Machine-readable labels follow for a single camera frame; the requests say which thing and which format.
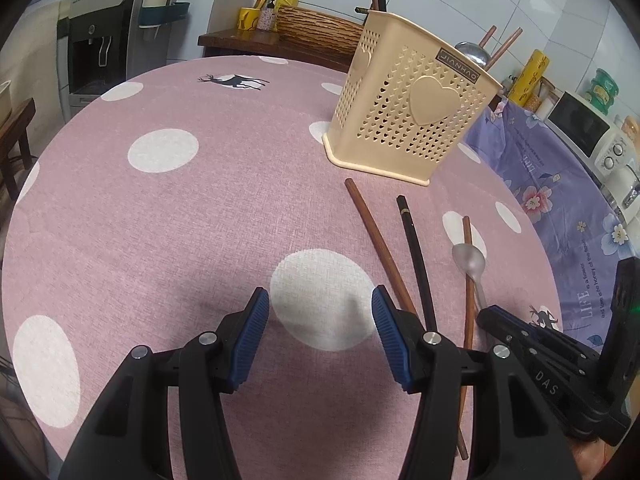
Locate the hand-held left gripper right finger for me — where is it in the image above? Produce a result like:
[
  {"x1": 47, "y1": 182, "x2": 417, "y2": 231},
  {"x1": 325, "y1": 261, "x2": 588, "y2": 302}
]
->
[{"x1": 371, "y1": 285, "x2": 583, "y2": 480}]

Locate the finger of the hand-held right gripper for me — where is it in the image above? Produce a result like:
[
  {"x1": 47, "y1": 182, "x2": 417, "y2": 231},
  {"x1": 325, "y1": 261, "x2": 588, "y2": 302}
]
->
[
  {"x1": 515, "y1": 345, "x2": 608, "y2": 428},
  {"x1": 476, "y1": 305, "x2": 603, "y2": 378}
]

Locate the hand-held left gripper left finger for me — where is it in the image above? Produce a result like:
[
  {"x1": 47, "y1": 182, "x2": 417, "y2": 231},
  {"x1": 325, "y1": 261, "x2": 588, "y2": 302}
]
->
[{"x1": 57, "y1": 287, "x2": 271, "y2": 480}]

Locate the matte grey spoon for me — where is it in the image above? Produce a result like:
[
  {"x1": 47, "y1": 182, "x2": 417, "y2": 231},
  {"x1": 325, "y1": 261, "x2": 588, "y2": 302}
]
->
[{"x1": 451, "y1": 242, "x2": 490, "y2": 313}]

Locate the beige perforated utensil holder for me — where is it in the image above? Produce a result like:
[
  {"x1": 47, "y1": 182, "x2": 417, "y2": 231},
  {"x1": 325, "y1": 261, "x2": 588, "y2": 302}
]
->
[{"x1": 322, "y1": 9, "x2": 505, "y2": 186}]

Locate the wooden handled metal spoon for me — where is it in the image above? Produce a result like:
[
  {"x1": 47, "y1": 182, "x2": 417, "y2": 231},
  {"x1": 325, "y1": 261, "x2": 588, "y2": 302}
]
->
[{"x1": 454, "y1": 41, "x2": 493, "y2": 68}]

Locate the person's right forearm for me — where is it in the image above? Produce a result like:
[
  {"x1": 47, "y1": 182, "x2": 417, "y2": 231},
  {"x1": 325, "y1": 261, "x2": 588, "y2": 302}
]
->
[{"x1": 570, "y1": 437, "x2": 626, "y2": 480}]

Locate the purple floral cloth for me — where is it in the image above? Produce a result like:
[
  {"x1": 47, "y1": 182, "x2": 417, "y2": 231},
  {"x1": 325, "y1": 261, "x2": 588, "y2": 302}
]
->
[{"x1": 462, "y1": 100, "x2": 640, "y2": 351}]

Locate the pink polka dot tablecloth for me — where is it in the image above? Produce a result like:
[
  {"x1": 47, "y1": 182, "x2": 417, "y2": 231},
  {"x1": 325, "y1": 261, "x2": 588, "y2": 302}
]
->
[{"x1": 0, "y1": 55, "x2": 566, "y2": 480}]

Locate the white microwave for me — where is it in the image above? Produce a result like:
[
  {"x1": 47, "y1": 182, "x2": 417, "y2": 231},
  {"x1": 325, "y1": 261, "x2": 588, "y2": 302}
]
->
[{"x1": 545, "y1": 90, "x2": 628, "y2": 171}]

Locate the yellow roll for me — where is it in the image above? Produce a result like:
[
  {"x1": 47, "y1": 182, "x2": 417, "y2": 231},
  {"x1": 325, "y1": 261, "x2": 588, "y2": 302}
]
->
[{"x1": 507, "y1": 50, "x2": 550, "y2": 108}]

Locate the green jar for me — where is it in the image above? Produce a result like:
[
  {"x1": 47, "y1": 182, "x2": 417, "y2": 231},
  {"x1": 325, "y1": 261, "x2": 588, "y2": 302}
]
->
[{"x1": 589, "y1": 69, "x2": 621, "y2": 106}]

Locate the wooden counter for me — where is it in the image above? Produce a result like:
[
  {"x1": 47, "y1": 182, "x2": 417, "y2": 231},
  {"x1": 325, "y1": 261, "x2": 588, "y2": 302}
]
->
[{"x1": 197, "y1": 30, "x2": 351, "y2": 73}]

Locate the wooden stool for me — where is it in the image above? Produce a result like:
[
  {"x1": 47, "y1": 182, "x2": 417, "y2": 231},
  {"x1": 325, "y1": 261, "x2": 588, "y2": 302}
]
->
[{"x1": 0, "y1": 97, "x2": 37, "y2": 201}]

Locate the woven basin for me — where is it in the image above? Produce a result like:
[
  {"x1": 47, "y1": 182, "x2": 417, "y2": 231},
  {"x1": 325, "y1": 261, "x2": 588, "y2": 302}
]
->
[{"x1": 275, "y1": 4, "x2": 366, "y2": 58}]

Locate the yellow cup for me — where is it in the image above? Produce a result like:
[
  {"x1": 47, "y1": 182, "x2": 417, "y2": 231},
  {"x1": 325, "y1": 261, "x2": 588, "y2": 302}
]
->
[{"x1": 236, "y1": 6, "x2": 261, "y2": 32}]

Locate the water dispenser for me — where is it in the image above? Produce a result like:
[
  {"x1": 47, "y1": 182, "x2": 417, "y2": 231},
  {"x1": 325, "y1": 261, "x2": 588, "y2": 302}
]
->
[{"x1": 55, "y1": 0, "x2": 151, "y2": 121}]

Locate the beige cloth cover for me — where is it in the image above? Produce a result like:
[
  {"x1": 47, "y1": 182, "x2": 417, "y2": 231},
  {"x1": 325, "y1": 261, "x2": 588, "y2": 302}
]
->
[{"x1": 10, "y1": 0, "x2": 71, "y2": 131}]

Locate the white kettle with chrome handle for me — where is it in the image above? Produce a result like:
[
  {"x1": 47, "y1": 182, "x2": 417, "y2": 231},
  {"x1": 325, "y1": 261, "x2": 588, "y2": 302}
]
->
[{"x1": 597, "y1": 155, "x2": 640, "y2": 221}]

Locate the teal wall holder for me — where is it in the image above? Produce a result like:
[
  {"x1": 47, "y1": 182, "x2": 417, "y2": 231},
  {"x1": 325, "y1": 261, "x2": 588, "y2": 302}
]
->
[{"x1": 137, "y1": 1, "x2": 191, "y2": 28}]

